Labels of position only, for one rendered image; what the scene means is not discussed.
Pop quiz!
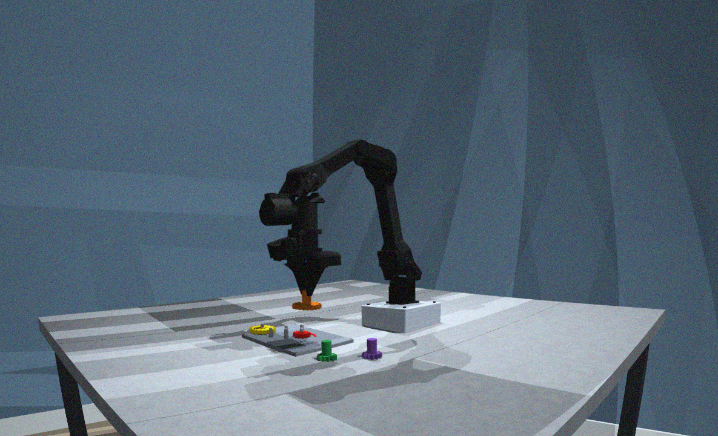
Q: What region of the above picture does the yellow gear with black stripe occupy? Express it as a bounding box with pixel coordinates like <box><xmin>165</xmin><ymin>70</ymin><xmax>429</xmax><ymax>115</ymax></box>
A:
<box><xmin>250</xmin><ymin>325</ymin><xmax>276</xmax><ymax>335</ymax></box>

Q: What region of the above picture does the purple gear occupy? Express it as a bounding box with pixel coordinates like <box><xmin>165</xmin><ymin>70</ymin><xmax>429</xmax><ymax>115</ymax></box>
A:
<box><xmin>362</xmin><ymin>338</ymin><xmax>382</xmax><ymax>360</ymax></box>

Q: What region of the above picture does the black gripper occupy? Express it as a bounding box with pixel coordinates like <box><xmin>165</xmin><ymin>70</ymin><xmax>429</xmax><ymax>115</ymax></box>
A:
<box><xmin>277</xmin><ymin>224</ymin><xmax>341</xmax><ymax>296</ymax></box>

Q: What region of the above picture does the green gear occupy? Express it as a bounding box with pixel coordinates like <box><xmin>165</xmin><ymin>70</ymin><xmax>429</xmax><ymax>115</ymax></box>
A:
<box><xmin>317</xmin><ymin>340</ymin><xmax>337</xmax><ymax>362</ymax></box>

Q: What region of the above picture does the brown gear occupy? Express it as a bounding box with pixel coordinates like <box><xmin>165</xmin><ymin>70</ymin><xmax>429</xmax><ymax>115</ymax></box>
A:
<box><xmin>292</xmin><ymin>289</ymin><xmax>322</xmax><ymax>311</ymax></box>

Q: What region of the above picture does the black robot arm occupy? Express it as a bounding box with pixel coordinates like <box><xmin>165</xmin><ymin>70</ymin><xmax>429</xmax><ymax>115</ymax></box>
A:
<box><xmin>259</xmin><ymin>139</ymin><xmax>422</xmax><ymax>305</ymax></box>

